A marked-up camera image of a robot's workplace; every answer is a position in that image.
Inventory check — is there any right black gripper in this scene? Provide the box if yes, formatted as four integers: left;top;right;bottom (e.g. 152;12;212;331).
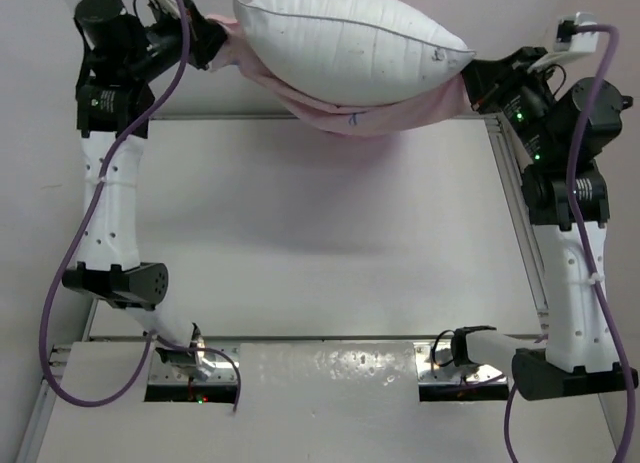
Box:
460;45;560;163

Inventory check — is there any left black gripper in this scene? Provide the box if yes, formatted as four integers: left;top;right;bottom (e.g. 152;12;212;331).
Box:
124;0;231;85

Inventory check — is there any pink princess pillowcase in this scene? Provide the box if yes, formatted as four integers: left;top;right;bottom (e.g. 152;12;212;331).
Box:
207;0;475;137

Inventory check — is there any white pillow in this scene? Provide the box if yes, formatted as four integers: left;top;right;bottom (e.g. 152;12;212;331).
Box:
233;0;475;106

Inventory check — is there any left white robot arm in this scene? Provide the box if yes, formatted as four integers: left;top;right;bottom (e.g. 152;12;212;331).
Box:
61;0;226;371

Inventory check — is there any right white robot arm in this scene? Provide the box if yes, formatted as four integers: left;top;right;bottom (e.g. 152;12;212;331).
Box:
451;47;638;401

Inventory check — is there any white foam front board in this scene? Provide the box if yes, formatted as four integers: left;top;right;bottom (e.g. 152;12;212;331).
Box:
38;343;615;462

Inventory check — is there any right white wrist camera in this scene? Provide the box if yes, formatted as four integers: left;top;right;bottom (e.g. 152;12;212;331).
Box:
527;12;598;73

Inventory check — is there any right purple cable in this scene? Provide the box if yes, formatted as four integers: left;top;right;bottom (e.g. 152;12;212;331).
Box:
503;24;636;463

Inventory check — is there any purple cable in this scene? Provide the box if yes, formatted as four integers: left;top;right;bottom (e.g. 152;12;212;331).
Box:
38;0;243;414
503;24;636;463

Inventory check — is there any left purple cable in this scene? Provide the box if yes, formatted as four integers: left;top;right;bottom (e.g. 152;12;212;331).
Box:
38;0;243;414

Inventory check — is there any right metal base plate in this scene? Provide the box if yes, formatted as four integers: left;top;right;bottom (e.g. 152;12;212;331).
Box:
414;339;508;386

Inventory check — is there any metal base plate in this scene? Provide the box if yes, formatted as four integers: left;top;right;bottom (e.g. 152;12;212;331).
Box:
414;339;508;386
147;346;237;386

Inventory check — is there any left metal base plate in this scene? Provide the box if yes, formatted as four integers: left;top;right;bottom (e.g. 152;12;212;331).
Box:
147;346;237;386

